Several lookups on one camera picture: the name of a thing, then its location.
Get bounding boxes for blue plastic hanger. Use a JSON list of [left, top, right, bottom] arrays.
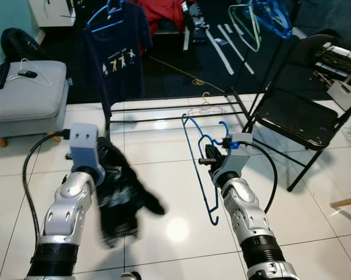
[[250, 0, 284, 34], [260, 0, 294, 40], [86, 0, 128, 33], [182, 113, 232, 226]]

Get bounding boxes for black printed garment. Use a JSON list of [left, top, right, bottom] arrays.
[[97, 136, 166, 249]]

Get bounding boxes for pink hanger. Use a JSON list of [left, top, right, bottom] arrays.
[[186, 92, 226, 117]]

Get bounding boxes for pale green plastic hanger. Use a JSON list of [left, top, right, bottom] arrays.
[[232, 3, 262, 53]]

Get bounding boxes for black metal clothes rack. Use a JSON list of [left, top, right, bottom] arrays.
[[99, 0, 307, 141]]

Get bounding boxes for black folding chair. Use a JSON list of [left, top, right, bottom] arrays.
[[244, 33, 351, 193]]

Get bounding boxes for grey ottoman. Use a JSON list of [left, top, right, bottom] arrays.
[[0, 58, 69, 148]]

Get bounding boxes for white strip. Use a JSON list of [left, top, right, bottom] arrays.
[[218, 24, 255, 75], [206, 29, 235, 75]]

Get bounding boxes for navy printed t-shirt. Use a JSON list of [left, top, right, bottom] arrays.
[[83, 3, 154, 107]]

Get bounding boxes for grey left robot leg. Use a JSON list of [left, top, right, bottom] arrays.
[[120, 271, 143, 280]]

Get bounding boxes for black key fob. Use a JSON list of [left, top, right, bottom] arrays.
[[17, 70, 39, 79]]

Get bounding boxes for black device on white stand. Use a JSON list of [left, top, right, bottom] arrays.
[[183, 2, 211, 51]]

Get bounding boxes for wooden stick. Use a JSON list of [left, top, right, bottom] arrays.
[[330, 195, 351, 210]]

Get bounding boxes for black remote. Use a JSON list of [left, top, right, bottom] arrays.
[[0, 62, 11, 90]]

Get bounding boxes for red cloth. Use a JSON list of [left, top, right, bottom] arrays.
[[131, 0, 189, 37]]

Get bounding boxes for black backpack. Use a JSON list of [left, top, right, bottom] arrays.
[[0, 27, 47, 62]]

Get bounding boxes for black and white gadget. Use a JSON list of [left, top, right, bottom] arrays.
[[312, 44, 351, 110]]

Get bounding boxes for white cabinet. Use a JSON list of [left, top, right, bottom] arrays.
[[28, 0, 78, 27]]

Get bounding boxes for black bag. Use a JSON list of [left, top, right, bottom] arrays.
[[314, 28, 343, 40]]

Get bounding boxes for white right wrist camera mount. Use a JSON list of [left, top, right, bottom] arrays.
[[213, 132, 253, 179]]

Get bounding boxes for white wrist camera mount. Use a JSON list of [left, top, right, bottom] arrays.
[[213, 132, 253, 179], [68, 123, 106, 183]]

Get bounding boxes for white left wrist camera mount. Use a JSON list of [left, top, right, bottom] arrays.
[[68, 123, 106, 183]]

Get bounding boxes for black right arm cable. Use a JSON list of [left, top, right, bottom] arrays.
[[242, 142, 279, 214]]

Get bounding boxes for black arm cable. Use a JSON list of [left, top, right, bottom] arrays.
[[21, 132, 72, 237], [242, 142, 279, 214]]

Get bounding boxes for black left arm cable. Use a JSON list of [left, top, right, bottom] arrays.
[[21, 132, 72, 237]]

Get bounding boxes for white wire hanger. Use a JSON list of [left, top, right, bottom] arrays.
[[5, 57, 54, 87]]

